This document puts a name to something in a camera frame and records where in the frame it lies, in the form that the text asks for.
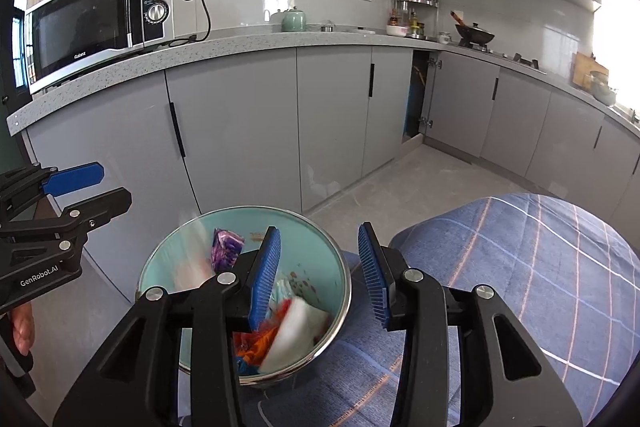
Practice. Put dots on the red plastic bag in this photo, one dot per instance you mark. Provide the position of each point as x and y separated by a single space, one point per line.
255 339

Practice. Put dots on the blue plastic wrapper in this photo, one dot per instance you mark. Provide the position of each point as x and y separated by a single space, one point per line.
246 364

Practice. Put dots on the blue checked tablecloth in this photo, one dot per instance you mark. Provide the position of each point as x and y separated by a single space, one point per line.
525 282

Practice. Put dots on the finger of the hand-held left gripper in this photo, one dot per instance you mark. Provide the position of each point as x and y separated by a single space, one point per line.
75 177
100 207

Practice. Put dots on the green ceramic teapot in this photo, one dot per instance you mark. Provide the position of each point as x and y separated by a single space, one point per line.
293 22

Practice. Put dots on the grey metal pot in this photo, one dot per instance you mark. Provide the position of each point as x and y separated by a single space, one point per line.
605 94

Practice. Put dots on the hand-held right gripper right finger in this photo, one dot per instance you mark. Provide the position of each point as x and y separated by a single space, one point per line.
372 277

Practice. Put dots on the person's left hand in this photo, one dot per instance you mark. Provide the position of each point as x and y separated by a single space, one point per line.
22 327

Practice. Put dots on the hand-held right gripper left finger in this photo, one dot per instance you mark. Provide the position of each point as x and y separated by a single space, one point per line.
265 277

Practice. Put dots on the black wok with lid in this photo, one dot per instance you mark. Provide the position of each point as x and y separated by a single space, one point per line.
475 36

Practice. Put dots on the white sponge block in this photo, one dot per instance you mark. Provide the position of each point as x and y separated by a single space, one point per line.
300 327

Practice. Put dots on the purple foil wrapper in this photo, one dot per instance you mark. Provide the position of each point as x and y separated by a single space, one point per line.
227 247

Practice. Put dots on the mint green metal bin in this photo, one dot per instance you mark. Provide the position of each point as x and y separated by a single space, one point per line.
320 257

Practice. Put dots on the silver black microwave oven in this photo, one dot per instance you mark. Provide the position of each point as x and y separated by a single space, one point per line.
80 27

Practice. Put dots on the grey base cabinets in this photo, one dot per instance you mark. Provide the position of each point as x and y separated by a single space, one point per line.
240 117

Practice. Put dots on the small white jar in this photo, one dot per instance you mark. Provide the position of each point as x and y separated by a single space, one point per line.
445 38

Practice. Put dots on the wooden cutting board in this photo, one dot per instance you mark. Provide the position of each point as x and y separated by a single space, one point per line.
582 67

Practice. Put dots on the bright kitchen window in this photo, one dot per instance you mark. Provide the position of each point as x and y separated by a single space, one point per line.
620 37

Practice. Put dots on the white bowl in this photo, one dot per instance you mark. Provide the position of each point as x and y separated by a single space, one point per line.
396 32

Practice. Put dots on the black gas stove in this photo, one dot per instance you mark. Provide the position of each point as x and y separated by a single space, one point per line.
525 62

